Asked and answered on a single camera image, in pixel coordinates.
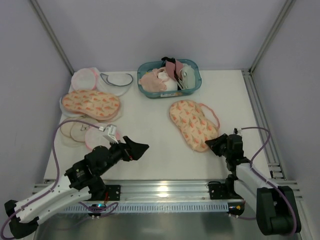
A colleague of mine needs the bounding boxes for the floral mesh laundry bag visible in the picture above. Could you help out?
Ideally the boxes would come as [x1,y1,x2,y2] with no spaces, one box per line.
[169,99,221,153]

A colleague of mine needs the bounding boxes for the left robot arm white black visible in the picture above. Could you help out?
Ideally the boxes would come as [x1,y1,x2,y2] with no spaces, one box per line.
[4,136,149,239]

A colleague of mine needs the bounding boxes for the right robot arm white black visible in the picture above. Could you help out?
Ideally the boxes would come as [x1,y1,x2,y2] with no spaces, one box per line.
[205,134,302,236]

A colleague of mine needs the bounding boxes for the pink rim round mesh bag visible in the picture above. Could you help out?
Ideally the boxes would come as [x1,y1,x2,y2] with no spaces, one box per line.
[85,123,122,150]

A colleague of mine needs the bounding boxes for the stacked floral laundry bags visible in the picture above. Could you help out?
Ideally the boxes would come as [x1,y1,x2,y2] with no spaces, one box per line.
[61,89,121,121]

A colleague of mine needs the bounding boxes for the pink bra in basket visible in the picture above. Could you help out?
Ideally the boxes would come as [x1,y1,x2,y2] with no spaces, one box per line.
[138,67,167,93]

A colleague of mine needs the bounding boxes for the grey white bra in basket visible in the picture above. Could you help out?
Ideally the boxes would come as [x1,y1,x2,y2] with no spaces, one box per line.
[178,63,196,89]

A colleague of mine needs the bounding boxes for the white pink round mesh bag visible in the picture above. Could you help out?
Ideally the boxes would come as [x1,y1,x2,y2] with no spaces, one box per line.
[71,67,100,90]

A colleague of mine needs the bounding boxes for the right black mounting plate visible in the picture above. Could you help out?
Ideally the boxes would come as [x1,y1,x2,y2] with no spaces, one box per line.
[207,181,229,200]

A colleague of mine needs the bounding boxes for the black mounting plate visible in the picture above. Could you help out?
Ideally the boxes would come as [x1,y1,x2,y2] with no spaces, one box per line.
[207,181,229,200]
[103,184,121,202]

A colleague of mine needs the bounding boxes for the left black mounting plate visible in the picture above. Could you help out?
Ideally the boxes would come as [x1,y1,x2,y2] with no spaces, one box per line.
[103,184,121,202]

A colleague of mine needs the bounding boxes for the beige round mesh bags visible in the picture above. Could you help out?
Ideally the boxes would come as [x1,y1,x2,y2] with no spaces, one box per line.
[59,121,91,148]

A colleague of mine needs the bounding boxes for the right base connector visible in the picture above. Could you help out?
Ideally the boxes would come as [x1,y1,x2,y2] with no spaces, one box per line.
[226,202,246,220]

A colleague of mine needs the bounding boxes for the base connector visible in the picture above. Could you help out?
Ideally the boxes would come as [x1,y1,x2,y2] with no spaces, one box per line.
[226,202,246,220]
[88,203,107,220]

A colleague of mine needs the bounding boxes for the left base connector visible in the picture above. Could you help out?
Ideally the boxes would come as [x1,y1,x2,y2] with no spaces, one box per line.
[88,203,107,220]

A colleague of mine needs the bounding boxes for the teal plastic basket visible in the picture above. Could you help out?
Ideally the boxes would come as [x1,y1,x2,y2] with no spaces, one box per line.
[137,59,202,99]

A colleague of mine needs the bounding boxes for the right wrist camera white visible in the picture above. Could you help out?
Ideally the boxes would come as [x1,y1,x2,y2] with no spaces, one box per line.
[233,128,243,136]

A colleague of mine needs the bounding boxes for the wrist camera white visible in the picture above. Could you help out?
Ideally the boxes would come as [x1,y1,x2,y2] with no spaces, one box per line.
[233,128,243,136]
[98,124,119,144]

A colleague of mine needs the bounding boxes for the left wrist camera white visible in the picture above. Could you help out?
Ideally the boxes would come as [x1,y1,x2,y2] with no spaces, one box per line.
[98,124,119,144]

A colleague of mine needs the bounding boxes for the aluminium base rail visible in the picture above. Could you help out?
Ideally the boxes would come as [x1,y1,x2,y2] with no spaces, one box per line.
[32,178,303,204]

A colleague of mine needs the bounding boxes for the slotted cable duct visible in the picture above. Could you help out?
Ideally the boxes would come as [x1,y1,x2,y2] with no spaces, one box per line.
[57,201,229,214]

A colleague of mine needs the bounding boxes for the mauve bra with black straps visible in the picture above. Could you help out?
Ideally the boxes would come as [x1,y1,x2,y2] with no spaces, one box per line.
[161,56,184,82]

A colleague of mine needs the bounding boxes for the right frame post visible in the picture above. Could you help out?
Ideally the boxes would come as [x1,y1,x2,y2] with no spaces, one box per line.
[248,0,296,75]

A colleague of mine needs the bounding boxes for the frame post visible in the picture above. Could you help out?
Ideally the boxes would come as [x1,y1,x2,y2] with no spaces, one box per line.
[248,0,296,75]
[28,0,75,75]

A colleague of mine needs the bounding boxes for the left frame post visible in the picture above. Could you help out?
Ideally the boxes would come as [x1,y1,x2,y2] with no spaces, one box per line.
[28,0,75,75]

